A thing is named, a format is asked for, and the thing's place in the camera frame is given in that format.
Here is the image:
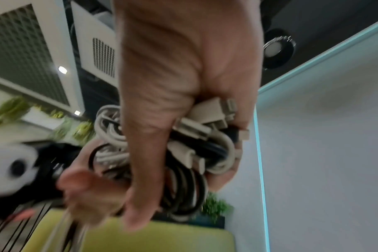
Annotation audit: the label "black wrist strap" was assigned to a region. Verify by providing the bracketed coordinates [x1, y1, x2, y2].
[19, 141, 87, 207]

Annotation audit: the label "person's left hand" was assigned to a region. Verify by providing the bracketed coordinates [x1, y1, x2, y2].
[56, 147, 134, 228]

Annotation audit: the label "yellow-green seat cushion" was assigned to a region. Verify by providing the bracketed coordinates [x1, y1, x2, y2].
[19, 208, 237, 252]

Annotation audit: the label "black round ceiling lamp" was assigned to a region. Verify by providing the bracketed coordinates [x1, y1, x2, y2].
[263, 28, 297, 70]

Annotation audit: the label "bundle of white and black cables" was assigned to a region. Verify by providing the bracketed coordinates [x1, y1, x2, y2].
[88, 97, 250, 223]

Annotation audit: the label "white grid ceiling panel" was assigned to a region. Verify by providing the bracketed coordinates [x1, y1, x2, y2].
[0, 0, 85, 115]

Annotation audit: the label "green potted plant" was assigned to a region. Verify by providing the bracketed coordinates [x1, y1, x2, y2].
[201, 192, 235, 228]

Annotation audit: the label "white air vent unit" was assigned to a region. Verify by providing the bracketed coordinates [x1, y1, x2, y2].
[70, 0, 118, 86]

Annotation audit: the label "person's right hand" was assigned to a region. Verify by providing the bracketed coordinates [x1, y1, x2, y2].
[113, 0, 265, 232]

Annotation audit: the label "black striped white clothing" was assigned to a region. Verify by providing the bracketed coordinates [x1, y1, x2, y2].
[0, 200, 54, 252]

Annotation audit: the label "large hanging green plant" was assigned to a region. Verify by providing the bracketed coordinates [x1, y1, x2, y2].
[0, 95, 32, 127]

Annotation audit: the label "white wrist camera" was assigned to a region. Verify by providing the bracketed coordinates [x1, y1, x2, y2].
[0, 142, 40, 198]

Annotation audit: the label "row of small green plants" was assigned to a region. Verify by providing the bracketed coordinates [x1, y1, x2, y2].
[34, 104, 97, 146]

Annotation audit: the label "grey cable strands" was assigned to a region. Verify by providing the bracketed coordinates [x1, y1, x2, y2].
[47, 206, 94, 252]

